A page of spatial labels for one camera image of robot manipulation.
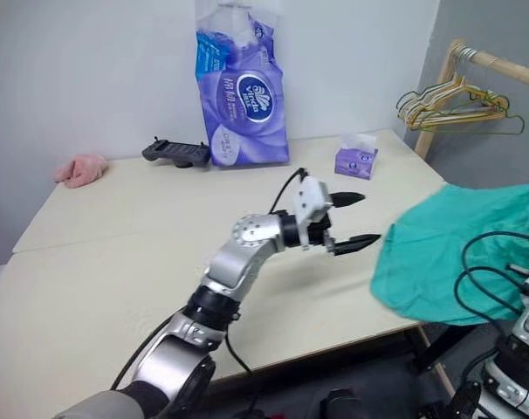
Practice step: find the green shorts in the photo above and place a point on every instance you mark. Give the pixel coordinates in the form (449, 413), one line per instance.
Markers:
(421, 244)

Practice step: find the pink cloth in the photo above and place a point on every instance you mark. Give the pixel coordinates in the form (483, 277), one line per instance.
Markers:
(81, 170)

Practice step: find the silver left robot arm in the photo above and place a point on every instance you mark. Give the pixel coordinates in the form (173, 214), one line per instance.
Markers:
(247, 235)

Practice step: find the purple blue tissue pack bag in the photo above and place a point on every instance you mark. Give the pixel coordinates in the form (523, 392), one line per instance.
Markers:
(247, 109)

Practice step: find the black handheld game controller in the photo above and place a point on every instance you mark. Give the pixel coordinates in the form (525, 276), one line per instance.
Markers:
(173, 153)

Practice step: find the purple tissue box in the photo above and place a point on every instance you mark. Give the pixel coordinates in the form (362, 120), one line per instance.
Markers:
(354, 163)

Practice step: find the wooden clothes rack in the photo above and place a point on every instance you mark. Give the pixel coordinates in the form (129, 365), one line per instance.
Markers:
(509, 67)

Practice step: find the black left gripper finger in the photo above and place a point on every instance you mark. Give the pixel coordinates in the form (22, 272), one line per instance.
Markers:
(356, 243)
(347, 198)

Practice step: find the black table frame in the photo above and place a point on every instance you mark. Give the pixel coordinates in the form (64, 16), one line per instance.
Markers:
(448, 345)

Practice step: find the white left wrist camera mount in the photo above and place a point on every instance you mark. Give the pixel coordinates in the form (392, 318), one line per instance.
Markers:
(310, 196)

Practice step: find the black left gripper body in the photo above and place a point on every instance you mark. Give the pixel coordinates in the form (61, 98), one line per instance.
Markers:
(320, 230)

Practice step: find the dark rounded shape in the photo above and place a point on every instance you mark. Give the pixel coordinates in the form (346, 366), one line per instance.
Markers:
(341, 406)

